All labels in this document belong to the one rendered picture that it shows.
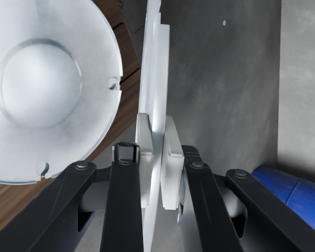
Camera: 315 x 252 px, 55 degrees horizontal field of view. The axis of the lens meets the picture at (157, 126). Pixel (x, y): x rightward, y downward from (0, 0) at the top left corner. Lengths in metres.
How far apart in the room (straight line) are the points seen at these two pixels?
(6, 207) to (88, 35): 0.29
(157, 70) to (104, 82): 0.35
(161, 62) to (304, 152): 2.42
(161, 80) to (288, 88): 2.14
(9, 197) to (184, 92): 0.96
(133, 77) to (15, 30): 0.25
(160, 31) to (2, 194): 0.39
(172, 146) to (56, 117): 0.34
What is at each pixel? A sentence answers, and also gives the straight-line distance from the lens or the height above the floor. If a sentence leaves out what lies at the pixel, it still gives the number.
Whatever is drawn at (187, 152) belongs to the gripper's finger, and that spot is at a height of 0.69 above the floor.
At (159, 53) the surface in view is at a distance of 0.18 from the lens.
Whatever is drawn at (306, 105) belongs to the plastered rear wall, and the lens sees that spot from 2.32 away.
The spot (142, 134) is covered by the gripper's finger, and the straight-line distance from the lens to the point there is 0.16.
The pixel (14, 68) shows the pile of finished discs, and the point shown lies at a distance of 0.44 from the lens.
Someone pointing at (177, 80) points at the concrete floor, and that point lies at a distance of 1.28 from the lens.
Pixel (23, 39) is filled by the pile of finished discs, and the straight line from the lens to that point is 0.44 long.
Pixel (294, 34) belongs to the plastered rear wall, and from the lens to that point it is 2.13.
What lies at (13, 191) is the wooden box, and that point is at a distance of 0.53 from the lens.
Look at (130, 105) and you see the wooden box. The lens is 0.61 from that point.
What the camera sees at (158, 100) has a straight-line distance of 0.17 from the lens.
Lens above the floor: 0.78
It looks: 39 degrees down
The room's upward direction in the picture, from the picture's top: 109 degrees clockwise
